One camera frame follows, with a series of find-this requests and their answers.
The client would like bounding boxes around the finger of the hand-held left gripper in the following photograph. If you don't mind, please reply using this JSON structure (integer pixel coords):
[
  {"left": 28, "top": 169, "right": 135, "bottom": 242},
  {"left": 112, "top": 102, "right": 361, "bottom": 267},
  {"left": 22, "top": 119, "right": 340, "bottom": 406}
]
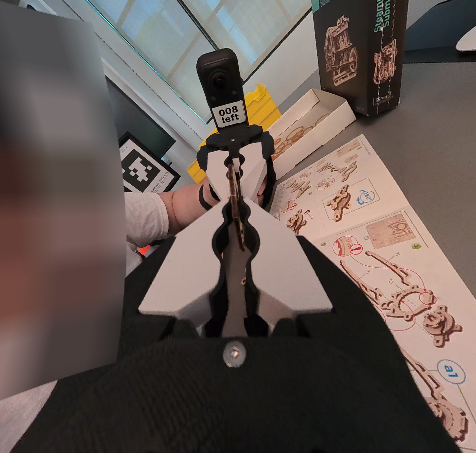
[
  {"left": 206, "top": 150, "right": 230, "bottom": 201},
  {"left": 238, "top": 142, "right": 270, "bottom": 205}
]

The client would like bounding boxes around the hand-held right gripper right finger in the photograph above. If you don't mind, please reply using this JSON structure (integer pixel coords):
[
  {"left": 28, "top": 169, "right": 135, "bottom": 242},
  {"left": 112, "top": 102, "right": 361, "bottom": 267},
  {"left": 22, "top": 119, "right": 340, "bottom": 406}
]
[{"left": 241, "top": 197, "right": 333, "bottom": 338}]

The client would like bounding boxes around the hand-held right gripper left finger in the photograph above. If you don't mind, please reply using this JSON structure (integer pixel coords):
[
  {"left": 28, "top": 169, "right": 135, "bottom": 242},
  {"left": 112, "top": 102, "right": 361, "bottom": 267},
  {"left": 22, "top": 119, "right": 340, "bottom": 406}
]
[{"left": 138, "top": 199, "right": 232, "bottom": 338}]

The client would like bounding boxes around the wooden ring gear part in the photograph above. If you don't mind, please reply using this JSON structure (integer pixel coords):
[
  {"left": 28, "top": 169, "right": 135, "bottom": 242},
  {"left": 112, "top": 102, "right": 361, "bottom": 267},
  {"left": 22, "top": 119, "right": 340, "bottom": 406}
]
[{"left": 228, "top": 196, "right": 249, "bottom": 252}]

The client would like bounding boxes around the illustrated instruction booklet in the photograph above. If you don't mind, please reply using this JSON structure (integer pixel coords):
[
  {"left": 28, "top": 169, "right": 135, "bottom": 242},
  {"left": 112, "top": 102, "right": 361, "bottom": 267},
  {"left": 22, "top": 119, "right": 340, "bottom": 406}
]
[{"left": 268, "top": 133, "right": 476, "bottom": 453}]

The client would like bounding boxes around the black model kit box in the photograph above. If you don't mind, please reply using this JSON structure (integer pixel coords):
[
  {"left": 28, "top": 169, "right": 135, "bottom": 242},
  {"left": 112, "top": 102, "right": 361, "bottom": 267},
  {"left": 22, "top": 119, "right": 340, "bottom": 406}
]
[{"left": 309, "top": 0, "right": 411, "bottom": 118}]

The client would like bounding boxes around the pile of wooden rings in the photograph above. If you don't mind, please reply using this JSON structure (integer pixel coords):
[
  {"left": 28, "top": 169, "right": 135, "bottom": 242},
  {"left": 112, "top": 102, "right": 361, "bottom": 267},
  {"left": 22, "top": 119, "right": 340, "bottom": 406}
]
[{"left": 273, "top": 114, "right": 331, "bottom": 158}]

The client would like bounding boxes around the yellow storage bin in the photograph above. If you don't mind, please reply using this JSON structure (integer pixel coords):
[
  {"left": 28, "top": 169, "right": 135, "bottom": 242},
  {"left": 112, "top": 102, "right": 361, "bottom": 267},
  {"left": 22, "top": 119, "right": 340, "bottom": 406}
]
[{"left": 187, "top": 83, "right": 283, "bottom": 184}]

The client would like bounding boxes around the black white marker sign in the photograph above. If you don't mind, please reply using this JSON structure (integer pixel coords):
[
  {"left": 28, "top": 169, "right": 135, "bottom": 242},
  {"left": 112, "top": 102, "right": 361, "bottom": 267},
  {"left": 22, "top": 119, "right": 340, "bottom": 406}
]
[{"left": 118, "top": 131, "right": 181, "bottom": 194}]

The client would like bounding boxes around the dark flat panel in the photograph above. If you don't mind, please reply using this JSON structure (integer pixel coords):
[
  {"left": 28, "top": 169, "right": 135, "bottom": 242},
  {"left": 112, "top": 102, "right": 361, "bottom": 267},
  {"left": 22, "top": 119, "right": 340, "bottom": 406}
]
[{"left": 105, "top": 76, "right": 177, "bottom": 160}]

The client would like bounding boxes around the white cardboard tray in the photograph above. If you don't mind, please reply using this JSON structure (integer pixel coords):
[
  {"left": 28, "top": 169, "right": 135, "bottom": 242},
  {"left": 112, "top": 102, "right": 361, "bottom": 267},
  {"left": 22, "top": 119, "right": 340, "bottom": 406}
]
[{"left": 266, "top": 88, "right": 357, "bottom": 181}]

